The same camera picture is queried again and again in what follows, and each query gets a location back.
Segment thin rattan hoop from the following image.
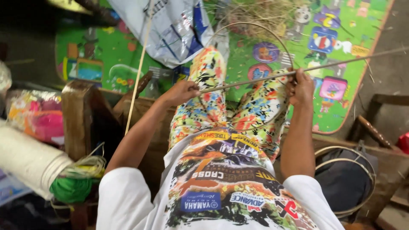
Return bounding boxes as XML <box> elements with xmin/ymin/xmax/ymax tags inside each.
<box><xmin>196</xmin><ymin>22</ymin><xmax>295</xmax><ymax>131</ymax></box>

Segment pale raffia bundle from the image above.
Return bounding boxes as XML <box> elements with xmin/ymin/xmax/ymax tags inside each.
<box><xmin>60</xmin><ymin>142</ymin><xmax>107</xmax><ymax>180</ymax></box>

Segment red plastic object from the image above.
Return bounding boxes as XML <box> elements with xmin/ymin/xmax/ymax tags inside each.
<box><xmin>396</xmin><ymin>132</ymin><xmax>409</xmax><ymax>156</ymax></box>

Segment green cartoon play mat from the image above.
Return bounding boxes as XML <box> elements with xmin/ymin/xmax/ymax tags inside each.
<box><xmin>54</xmin><ymin>0</ymin><xmax>395</xmax><ymax>135</ymax></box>

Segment green yarn ball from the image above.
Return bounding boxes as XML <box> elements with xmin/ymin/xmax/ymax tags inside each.
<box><xmin>49</xmin><ymin>176</ymin><xmax>97</xmax><ymax>204</ymax></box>

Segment heap of dried grass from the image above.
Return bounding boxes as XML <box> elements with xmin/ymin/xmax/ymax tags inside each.
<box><xmin>208</xmin><ymin>0</ymin><xmax>313</xmax><ymax>39</ymax></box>

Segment colourful floral trousers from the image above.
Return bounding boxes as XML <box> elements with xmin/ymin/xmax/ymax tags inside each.
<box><xmin>168</xmin><ymin>46</ymin><xmax>292</xmax><ymax>162</ymax></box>

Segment white printed t-shirt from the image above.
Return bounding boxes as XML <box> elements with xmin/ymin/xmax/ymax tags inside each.
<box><xmin>96</xmin><ymin>128</ymin><xmax>346</xmax><ymax>230</ymax></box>

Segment person's right hand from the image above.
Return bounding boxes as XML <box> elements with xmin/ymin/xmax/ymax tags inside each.
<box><xmin>285</xmin><ymin>67</ymin><xmax>315</xmax><ymax>108</ymax></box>

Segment clear plastic bag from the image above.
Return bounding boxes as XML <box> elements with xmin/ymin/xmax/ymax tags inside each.
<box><xmin>0</xmin><ymin>61</ymin><xmax>13</xmax><ymax>94</ymax></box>

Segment pale thin bamboo strip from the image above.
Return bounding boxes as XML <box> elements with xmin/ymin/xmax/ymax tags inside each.
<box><xmin>124</xmin><ymin>0</ymin><xmax>156</xmax><ymax>136</ymax></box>

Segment large white thread spool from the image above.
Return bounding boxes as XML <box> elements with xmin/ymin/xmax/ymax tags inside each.
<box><xmin>0</xmin><ymin>120</ymin><xmax>75</xmax><ymax>201</ymax></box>

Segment blue printed sheet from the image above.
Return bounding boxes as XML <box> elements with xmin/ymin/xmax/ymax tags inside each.
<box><xmin>0</xmin><ymin>169</ymin><xmax>33</xmax><ymax>206</ymax></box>

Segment pink plastic bag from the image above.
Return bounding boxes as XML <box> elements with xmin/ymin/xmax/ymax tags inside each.
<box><xmin>6</xmin><ymin>89</ymin><xmax>65</xmax><ymax>145</ymax></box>

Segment brown wooden chair frame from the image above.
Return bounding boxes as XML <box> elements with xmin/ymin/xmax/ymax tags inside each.
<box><xmin>347</xmin><ymin>93</ymin><xmax>409</xmax><ymax>151</ymax></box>

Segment person's left hand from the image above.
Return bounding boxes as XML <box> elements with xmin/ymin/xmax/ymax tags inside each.
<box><xmin>159</xmin><ymin>80</ymin><xmax>202</xmax><ymax>108</ymax></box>

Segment dark wooden chair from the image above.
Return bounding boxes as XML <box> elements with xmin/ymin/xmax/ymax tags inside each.
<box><xmin>61</xmin><ymin>71</ymin><xmax>177</xmax><ymax>230</ymax></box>

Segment white and blue plastic bag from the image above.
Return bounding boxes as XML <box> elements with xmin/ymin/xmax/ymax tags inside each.
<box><xmin>107</xmin><ymin>0</ymin><xmax>230</xmax><ymax>69</ymax></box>

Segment large rattan hoop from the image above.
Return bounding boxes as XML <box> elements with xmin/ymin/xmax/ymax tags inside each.
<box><xmin>315</xmin><ymin>146</ymin><xmax>377</xmax><ymax>218</ymax></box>

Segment dark grey cloth bag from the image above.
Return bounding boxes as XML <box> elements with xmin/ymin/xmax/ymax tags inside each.
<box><xmin>315</xmin><ymin>141</ymin><xmax>379</xmax><ymax>221</ymax></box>

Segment long thin rattan stick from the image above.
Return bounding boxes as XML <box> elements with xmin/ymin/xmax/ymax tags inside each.
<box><xmin>199</xmin><ymin>47</ymin><xmax>409</xmax><ymax>94</ymax></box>

